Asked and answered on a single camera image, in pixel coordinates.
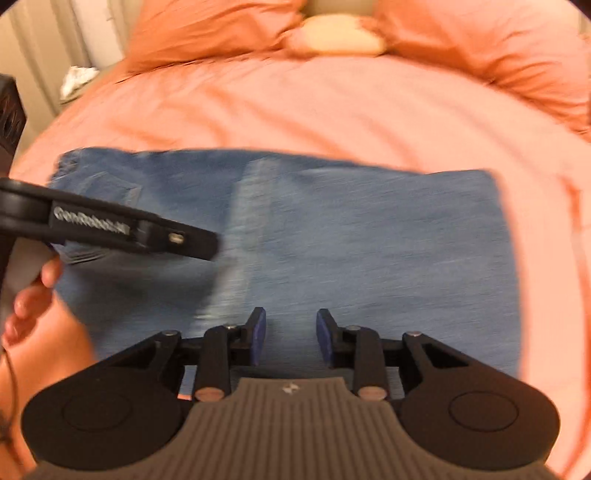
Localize white crumpled cloth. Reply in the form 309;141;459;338
60;66;100;102

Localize blue denim pants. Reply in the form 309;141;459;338
51;148;521;377

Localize dark wooden nightstand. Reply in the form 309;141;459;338
0;74;27;177

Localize orange pillow right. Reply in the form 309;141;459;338
374;1;590;135

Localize person left hand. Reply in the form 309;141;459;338
2;256;63;348

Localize orange pillow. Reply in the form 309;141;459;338
125;1;304;74
374;1;590;135

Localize orange pillow left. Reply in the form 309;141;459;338
125;1;304;74

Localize yellow plush cushion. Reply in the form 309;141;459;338
281;13;387;58

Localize orange bed duvet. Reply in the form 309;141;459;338
11;56;590;479

